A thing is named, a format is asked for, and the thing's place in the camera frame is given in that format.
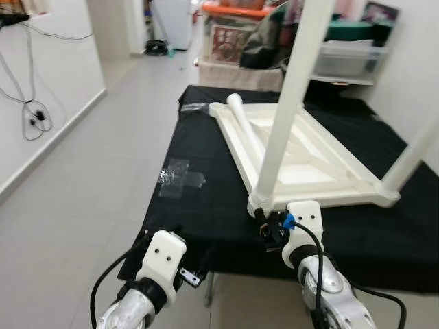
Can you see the black round floor device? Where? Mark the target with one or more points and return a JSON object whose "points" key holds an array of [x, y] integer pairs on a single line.
{"points": [[156, 46]]}

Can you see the red printed cardboard box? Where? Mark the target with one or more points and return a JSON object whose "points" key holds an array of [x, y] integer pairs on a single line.
{"points": [[230, 42]]}

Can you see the crumpled clear tape patch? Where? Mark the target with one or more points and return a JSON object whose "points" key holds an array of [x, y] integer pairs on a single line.
{"points": [[180, 178]]}

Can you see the white cabinet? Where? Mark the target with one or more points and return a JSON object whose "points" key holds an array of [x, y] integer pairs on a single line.
{"points": [[173, 20]]}

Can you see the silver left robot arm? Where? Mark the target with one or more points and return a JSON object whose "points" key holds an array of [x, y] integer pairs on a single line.
{"points": [[130, 312]]}

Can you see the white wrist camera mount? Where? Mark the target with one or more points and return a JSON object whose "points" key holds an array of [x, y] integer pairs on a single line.
{"points": [[163, 257], [305, 229]]}

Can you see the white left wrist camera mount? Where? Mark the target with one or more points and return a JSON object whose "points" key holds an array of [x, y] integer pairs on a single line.
{"points": [[163, 257]]}

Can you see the purple printed box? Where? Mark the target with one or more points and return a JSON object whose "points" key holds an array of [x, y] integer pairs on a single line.
{"points": [[378, 12]]}

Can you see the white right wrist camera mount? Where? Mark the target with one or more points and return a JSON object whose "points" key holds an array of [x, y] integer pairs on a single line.
{"points": [[305, 229]]}

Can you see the metal folding table leg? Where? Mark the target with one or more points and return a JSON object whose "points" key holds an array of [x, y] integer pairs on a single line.
{"points": [[210, 288]]}

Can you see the orange plastic lid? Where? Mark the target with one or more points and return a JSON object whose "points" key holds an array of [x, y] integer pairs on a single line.
{"points": [[233, 9]]}

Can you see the beige textured cloth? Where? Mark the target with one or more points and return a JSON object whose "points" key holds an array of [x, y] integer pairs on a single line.
{"points": [[233, 77]]}

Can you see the black tablecloth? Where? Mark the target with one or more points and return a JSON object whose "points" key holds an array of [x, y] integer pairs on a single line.
{"points": [[171, 233]]}

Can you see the clear tape strip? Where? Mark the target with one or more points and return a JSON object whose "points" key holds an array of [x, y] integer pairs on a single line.
{"points": [[195, 107]]}

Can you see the green lidded pot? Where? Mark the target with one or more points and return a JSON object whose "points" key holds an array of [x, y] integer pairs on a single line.
{"points": [[357, 31]]}

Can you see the black plastic bag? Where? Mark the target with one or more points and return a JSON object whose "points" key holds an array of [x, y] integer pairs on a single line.
{"points": [[264, 41]]}

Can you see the clear plastic storage box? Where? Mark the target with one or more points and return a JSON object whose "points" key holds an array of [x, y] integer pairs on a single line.
{"points": [[350, 60]]}

